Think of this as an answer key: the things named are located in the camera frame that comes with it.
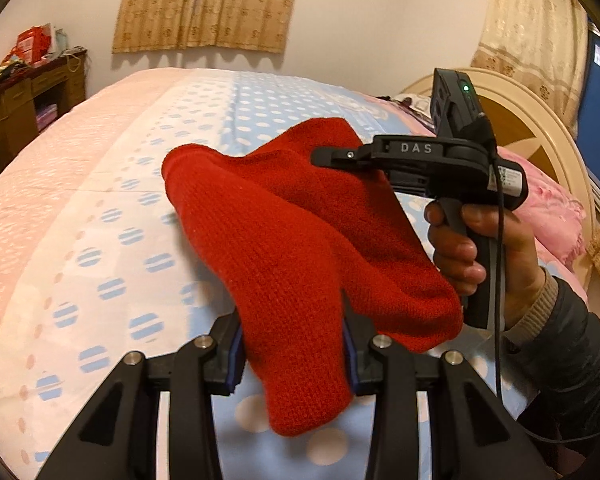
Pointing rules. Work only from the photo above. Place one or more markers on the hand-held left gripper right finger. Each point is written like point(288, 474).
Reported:
point(351, 365)

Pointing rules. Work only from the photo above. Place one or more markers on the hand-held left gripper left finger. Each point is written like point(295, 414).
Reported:
point(236, 355)

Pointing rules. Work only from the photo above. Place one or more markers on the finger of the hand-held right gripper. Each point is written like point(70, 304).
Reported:
point(345, 156)

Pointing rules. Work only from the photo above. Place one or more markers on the red knit garment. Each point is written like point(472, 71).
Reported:
point(280, 260)

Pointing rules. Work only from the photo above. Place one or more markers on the person's right forearm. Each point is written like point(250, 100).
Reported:
point(570, 355)

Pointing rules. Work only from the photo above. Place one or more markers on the person's right hand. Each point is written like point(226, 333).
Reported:
point(455, 255)

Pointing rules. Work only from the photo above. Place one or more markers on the floral patterned pillow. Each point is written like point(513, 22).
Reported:
point(415, 110)

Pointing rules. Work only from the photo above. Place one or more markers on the cream wooden headboard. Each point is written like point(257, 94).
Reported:
point(530, 125)

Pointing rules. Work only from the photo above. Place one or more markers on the pink pillow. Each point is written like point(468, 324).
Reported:
point(550, 210)

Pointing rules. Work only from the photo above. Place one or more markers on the pink and blue dotted blanket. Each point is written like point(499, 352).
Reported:
point(80, 235)

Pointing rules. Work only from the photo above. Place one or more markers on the purple box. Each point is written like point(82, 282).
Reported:
point(46, 117)

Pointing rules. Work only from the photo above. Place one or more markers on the brown wooden desk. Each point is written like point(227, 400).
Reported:
point(10, 127)

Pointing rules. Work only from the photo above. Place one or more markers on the red plastic bag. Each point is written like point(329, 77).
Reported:
point(32, 45)

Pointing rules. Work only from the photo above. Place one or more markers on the colourful cloth pile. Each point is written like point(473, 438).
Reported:
point(5, 72)

